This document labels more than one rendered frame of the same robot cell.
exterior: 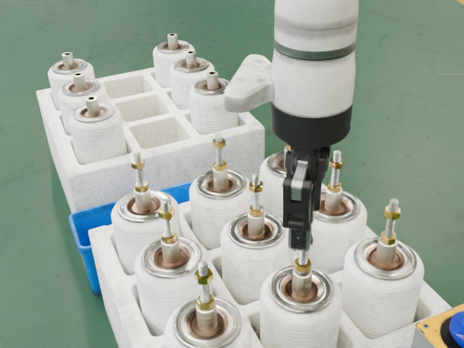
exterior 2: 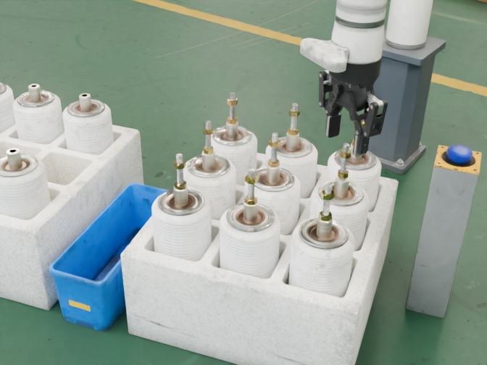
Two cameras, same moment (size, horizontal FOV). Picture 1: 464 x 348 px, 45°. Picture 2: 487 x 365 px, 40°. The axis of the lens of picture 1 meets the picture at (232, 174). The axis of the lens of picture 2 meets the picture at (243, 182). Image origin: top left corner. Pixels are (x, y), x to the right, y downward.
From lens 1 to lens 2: 0.74 m
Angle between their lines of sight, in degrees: 40
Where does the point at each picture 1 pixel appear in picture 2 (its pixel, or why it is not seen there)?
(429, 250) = not seen: hidden behind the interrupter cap
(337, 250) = (311, 174)
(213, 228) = (221, 202)
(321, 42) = (382, 14)
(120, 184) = (66, 224)
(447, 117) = (201, 87)
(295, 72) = (368, 37)
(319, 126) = (377, 66)
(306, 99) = (374, 51)
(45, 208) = not seen: outside the picture
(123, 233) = (186, 227)
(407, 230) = not seen: hidden behind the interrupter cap
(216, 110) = (104, 127)
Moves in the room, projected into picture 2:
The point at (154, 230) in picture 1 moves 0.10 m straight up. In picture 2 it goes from (208, 213) to (207, 159)
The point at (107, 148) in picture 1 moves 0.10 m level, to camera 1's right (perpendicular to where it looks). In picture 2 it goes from (45, 193) to (90, 172)
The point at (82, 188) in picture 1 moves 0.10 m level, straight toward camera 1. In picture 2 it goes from (43, 241) to (92, 257)
